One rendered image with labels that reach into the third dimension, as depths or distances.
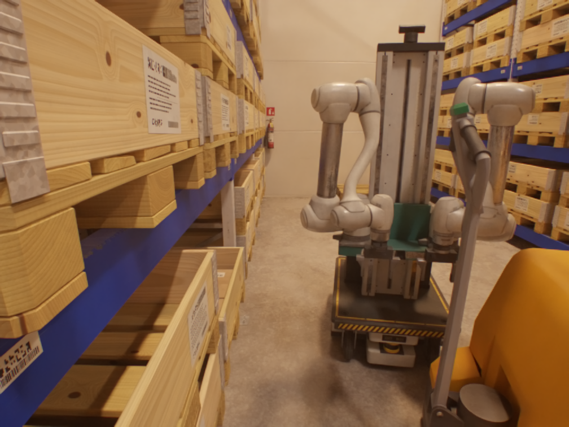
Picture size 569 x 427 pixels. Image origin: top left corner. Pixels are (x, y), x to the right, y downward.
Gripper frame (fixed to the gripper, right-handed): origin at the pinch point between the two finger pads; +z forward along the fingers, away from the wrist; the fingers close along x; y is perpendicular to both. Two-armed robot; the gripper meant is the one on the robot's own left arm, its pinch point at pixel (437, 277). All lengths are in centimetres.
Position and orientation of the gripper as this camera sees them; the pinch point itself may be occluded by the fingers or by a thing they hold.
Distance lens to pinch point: 170.4
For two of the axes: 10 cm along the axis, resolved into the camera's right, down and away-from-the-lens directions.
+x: 9.8, 0.5, -1.7
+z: 0.0, 9.6, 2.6
